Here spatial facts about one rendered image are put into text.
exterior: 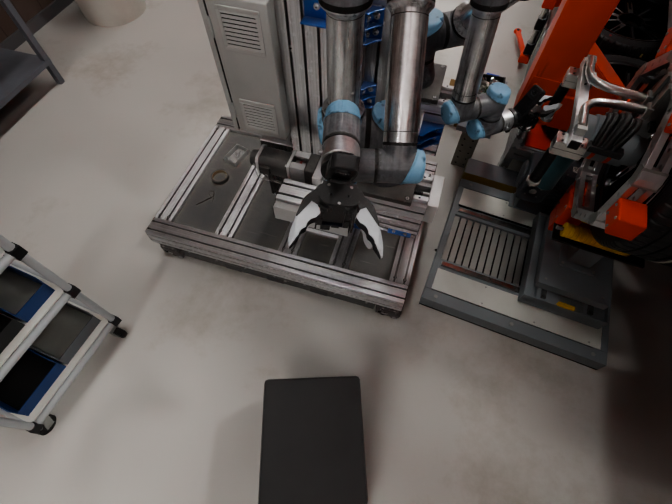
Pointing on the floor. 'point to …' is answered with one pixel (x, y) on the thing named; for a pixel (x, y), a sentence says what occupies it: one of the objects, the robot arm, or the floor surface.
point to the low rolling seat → (312, 442)
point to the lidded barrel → (111, 11)
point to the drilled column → (464, 150)
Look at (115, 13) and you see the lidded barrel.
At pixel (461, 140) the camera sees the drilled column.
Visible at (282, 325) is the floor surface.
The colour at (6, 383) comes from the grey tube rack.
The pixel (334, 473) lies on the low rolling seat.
